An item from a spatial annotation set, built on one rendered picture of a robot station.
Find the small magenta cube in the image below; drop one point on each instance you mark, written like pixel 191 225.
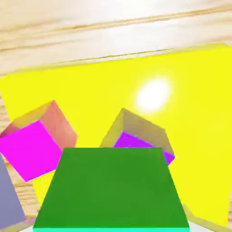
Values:
pixel 30 150

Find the small purple cube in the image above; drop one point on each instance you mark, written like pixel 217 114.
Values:
pixel 134 141

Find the large yellow box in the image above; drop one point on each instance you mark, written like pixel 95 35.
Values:
pixel 190 126

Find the small green cube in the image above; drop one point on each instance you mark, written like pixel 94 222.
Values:
pixel 112 188

